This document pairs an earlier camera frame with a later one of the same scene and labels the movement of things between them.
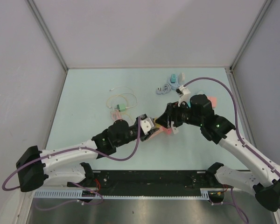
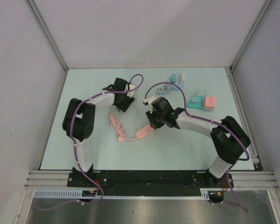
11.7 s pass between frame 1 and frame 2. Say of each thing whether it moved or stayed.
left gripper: moved
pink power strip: moved
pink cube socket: stayed
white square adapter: stayed
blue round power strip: stayed
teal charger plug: stayed
